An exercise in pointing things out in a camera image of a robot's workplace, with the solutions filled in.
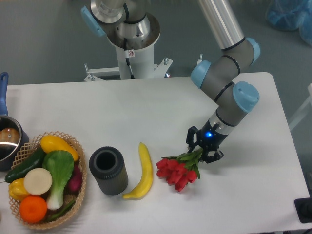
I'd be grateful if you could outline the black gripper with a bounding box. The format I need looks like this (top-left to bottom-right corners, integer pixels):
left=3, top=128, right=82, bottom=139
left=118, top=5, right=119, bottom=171
left=186, top=119, right=231, bottom=164

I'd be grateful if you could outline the red tulip bouquet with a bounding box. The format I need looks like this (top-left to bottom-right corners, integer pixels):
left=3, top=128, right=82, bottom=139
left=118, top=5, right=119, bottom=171
left=156, top=148, right=203, bottom=192

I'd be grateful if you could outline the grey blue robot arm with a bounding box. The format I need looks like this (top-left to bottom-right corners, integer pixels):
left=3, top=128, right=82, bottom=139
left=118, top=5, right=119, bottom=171
left=80, top=0, right=260, bottom=163

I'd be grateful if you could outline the yellow plastic banana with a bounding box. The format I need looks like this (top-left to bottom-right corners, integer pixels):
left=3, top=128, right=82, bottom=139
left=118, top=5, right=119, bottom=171
left=122, top=142, right=154, bottom=200

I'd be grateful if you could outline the dark grey ribbed vase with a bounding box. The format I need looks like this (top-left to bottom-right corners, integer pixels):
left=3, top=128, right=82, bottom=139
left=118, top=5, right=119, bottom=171
left=89, top=146, right=128, bottom=196

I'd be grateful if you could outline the black device at edge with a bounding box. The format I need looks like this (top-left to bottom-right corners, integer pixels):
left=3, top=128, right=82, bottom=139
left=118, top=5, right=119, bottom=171
left=294, top=197, right=312, bottom=223

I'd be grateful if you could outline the purple sweet potato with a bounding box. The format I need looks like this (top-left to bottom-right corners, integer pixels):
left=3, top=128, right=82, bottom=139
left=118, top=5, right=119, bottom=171
left=67, top=164, right=82, bottom=193

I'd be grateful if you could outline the green bok choy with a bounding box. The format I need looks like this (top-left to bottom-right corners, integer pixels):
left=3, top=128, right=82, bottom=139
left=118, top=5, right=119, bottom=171
left=42, top=150, right=74, bottom=210

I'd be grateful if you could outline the yellow squash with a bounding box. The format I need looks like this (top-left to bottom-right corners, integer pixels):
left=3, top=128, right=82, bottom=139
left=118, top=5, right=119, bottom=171
left=40, top=135, right=79, bottom=162

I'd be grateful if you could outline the blue plastic bag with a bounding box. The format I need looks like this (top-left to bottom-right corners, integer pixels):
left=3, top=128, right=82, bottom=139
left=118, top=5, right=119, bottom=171
left=265, top=0, right=312, bottom=45

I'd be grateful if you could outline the green chili pepper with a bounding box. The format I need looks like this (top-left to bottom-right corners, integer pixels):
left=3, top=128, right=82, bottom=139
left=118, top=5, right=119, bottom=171
left=45, top=200, right=76, bottom=222

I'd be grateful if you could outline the green cucumber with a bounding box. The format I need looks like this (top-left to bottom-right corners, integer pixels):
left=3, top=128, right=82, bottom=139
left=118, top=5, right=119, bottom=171
left=4, top=146, right=46, bottom=183

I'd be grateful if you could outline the round cream bun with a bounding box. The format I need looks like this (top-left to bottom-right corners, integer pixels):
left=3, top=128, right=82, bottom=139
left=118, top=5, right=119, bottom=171
left=23, top=168, right=52, bottom=195

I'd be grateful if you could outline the woven wicker basket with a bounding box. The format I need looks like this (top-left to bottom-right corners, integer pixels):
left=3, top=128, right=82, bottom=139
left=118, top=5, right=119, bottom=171
left=9, top=131, right=87, bottom=230

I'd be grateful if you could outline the orange fruit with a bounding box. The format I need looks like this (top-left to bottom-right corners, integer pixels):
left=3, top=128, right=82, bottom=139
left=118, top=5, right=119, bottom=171
left=19, top=195, right=47, bottom=223

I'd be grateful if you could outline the yellow bell pepper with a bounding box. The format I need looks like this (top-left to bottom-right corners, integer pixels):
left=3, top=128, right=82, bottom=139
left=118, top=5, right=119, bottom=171
left=9, top=178, right=30, bottom=201

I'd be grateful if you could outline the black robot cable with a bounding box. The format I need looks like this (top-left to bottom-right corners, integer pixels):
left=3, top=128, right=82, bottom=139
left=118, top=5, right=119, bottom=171
left=123, top=38, right=135, bottom=80

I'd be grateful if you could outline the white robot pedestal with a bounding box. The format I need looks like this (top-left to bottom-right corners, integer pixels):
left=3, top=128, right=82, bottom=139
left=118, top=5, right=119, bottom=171
left=81, top=8, right=173, bottom=81

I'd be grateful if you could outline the white frame at right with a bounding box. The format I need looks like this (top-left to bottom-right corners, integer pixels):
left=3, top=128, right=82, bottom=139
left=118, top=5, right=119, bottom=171
left=288, top=83, right=312, bottom=131

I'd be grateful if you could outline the blue handled saucepan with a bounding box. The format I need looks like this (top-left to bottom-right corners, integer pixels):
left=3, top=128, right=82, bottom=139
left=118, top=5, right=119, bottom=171
left=0, top=72, right=29, bottom=172

